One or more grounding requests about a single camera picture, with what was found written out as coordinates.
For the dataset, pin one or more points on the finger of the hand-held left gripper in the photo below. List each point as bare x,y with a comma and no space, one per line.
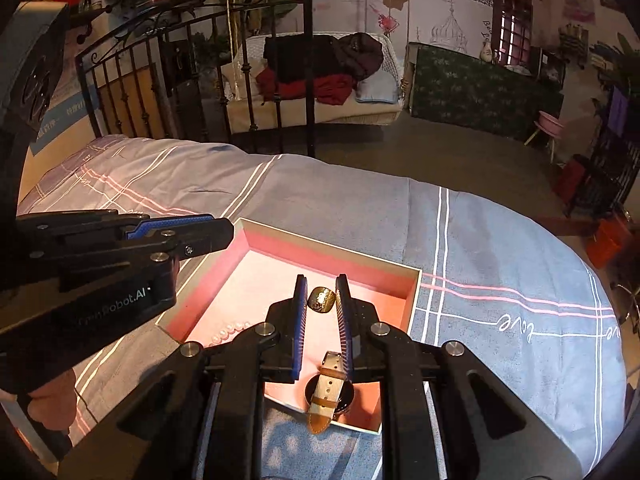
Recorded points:
170,222
210,240

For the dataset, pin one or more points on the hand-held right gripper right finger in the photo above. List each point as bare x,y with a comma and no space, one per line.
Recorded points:
345,325

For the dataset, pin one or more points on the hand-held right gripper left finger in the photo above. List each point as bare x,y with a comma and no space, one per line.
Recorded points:
301,325

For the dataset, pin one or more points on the grey jewelry box pink inside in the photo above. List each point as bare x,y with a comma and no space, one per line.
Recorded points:
280,280

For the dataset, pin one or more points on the person's left hand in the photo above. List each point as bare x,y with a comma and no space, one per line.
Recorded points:
47,400

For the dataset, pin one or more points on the grey striped bedspread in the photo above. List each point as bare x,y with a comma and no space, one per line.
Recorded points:
500,260

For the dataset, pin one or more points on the white wicker hanging swing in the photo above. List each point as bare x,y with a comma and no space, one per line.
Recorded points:
325,112

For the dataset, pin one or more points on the red cloth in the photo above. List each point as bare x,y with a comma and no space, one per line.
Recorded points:
325,90

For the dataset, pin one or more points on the black clothes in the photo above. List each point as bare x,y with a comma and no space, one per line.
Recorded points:
300,57

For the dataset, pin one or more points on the light blue pillow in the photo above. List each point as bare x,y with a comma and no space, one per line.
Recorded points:
377,89

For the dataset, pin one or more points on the dark maroon jacket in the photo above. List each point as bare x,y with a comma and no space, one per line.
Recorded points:
360,55

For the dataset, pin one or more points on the green floral covered cabinet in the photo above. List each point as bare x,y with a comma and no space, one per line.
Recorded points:
475,95

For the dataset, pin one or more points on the red bin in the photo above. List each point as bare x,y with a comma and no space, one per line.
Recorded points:
569,182

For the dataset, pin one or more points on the orange bucket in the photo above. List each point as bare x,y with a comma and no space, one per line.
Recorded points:
607,242

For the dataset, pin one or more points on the pink basin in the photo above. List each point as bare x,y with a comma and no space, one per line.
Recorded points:
549,124

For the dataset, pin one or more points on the small white vase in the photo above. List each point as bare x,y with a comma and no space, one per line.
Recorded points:
485,54

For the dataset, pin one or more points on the black metal plant rack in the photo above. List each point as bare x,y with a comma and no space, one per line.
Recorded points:
610,170

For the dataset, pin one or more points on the small black monitor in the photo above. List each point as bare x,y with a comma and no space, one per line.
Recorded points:
554,67

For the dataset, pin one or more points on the purple cloth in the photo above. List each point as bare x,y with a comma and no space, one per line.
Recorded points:
619,110

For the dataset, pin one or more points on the blue wall sign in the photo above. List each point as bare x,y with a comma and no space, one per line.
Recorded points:
65,120

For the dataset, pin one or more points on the black metal bed frame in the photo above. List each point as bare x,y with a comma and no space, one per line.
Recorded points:
310,85

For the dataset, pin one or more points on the red phone booth wall decal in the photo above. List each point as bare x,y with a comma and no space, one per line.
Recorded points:
512,20

